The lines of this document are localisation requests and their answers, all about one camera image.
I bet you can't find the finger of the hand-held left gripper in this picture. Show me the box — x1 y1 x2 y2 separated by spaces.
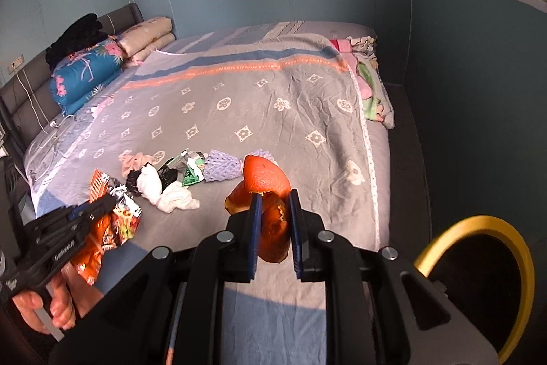
64 195 117 229

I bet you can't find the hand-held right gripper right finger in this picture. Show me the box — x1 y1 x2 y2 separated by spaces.
287 190 501 365

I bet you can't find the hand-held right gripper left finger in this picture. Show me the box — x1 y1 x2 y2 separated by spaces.
51 192 263 365

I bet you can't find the orange snack packet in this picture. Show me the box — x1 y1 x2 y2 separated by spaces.
70 184 143 286

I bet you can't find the orange peel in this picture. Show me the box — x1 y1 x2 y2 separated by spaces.
225 155 292 264

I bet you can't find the small black plastic bag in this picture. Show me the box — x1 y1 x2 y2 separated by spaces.
127 163 178 190

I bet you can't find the silver green wrapper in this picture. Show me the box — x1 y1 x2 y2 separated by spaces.
158 149 208 187

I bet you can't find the black trash bin yellow rim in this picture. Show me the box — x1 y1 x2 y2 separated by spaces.
414 215 536 365

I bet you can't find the person's left hand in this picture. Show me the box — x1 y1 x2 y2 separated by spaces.
12 269 103 336

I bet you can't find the orange striped wrapper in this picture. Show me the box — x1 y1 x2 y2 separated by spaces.
89 169 112 203

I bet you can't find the pink tissue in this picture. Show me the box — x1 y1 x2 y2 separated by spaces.
119 151 148 178

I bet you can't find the white tissue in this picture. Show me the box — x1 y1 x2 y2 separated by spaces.
156 182 201 214
136 164 164 204

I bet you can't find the light patterned bed sheet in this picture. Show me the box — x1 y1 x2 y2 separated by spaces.
23 91 142 195

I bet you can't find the purple foam net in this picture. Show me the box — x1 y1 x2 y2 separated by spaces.
203 149 278 183

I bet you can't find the blue floral quilt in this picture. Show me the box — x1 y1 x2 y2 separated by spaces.
49 39 124 118

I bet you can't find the pink green floral cloth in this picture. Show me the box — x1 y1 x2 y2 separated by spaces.
329 36 396 130

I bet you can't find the black clothing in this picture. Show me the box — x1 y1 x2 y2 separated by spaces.
45 13 107 66

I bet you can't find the beige folded quilt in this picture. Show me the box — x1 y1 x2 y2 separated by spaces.
116 16 176 66

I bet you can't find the grey upholstered headboard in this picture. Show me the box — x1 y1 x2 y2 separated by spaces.
0 3 144 130

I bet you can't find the white charging cable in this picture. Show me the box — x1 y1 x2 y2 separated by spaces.
15 68 78 143

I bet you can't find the dark bed frame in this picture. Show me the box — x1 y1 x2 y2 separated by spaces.
382 83 432 255

